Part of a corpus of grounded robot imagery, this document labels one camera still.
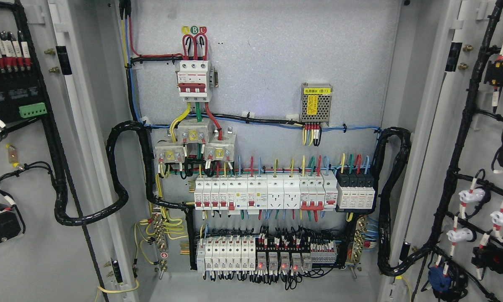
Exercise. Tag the black digital power meter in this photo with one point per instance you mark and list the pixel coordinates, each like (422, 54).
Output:
(22, 95)

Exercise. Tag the red main circuit breaker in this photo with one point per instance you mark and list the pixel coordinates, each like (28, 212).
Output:
(195, 80)

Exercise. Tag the black surge protector block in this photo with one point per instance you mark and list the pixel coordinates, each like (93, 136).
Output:
(355, 192)

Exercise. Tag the grey current transformers cluster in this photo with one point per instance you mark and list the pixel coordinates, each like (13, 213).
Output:
(199, 139)

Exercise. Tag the white socket breaker row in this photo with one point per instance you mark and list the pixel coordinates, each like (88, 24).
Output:
(266, 192)

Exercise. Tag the lower relay terminal row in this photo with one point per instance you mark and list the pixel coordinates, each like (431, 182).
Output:
(269, 256)

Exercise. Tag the metal mesh power supply module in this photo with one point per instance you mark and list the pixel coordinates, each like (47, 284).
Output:
(316, 99)

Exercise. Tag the yellow terminal post block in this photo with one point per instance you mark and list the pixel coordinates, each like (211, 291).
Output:
(13, 157)

